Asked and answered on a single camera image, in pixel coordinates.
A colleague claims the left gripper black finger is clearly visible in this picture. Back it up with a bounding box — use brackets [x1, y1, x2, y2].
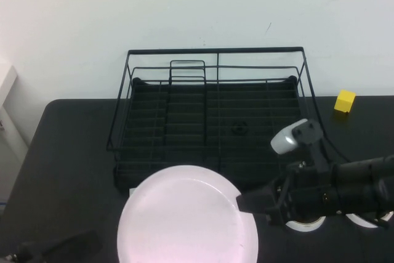
[42, 229, 104, 263]

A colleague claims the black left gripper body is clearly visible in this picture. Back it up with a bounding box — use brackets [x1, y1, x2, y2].
[12, 241, 47, 263]

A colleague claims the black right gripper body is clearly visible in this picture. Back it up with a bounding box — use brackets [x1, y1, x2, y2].
[266, 161, 339, 226]

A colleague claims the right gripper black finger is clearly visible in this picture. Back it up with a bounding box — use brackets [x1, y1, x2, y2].
[236, 182, 279, 214]

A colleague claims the pink round plate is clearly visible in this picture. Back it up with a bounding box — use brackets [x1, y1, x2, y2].
[116, 165, 259, 263]

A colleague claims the white double-sided tape roll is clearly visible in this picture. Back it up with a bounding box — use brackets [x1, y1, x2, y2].
[346, 209, 394, 229]
[284, 215, 326, 233]

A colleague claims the yellow cube block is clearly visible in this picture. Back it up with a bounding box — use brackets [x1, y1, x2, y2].
[334, 89, 356, 113]

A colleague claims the black plastic drip tray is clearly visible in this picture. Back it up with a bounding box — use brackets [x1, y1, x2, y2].
[114, 75, 318, 190]

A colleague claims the black right camera cable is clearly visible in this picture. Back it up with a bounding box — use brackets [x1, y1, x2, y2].
[318, 133, 355, 165]

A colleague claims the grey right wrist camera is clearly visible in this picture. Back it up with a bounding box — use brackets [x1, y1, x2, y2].
[270, 118, 324, 155]

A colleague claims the black wire dish rack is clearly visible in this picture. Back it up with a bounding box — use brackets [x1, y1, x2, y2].
[106, 46, 331, 190]

